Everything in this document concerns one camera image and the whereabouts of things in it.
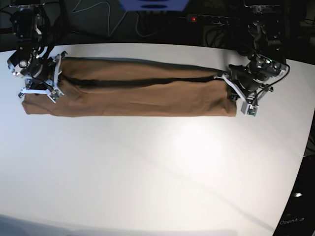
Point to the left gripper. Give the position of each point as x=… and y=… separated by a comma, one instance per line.
x=248, y=79

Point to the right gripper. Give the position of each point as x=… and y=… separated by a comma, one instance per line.
x=38, y=70

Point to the brown T-shirt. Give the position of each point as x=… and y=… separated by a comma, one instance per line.
x=128, y=87

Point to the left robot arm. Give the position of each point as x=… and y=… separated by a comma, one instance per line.
x=260, y=35

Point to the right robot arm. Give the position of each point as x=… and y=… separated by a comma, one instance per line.
x=31, y=27

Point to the black power strip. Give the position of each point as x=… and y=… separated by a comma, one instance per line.
x=213, y=20

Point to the blue box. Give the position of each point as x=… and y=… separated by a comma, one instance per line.
x=154, y=5

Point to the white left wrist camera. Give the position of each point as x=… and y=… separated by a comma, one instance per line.
x=249, y=109

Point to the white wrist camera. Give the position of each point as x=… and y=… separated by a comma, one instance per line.
x=249, y=109
x=55, y=95

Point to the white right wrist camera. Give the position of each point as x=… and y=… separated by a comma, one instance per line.
x=55, y=95

